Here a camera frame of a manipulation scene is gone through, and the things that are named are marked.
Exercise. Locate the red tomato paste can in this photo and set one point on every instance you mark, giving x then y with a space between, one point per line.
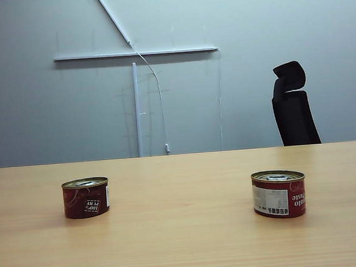
280 199
79 204

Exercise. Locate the black mesh office chair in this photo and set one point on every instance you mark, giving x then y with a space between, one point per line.
296 116

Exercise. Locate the white vertical wall conduit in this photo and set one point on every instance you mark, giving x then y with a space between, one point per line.
138 112

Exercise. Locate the white horizontal wall conduit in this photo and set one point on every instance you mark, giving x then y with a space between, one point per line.
99 56

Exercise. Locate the white diagonal wall conduit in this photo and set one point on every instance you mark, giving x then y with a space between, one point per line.
112 17

